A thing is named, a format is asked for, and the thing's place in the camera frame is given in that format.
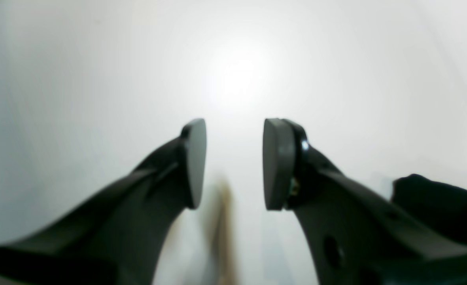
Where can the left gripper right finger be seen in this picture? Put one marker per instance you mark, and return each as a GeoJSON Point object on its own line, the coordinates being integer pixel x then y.
{"type": "Point", "coordinates": [355, 236]}

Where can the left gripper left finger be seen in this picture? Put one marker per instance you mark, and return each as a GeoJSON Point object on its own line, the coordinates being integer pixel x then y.
{"type": "Point", "coordinates": [116, 236]}

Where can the black T-shirt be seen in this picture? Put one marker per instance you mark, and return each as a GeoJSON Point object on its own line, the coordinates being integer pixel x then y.
{"type": "Point", "coordinates": [441, 207]}

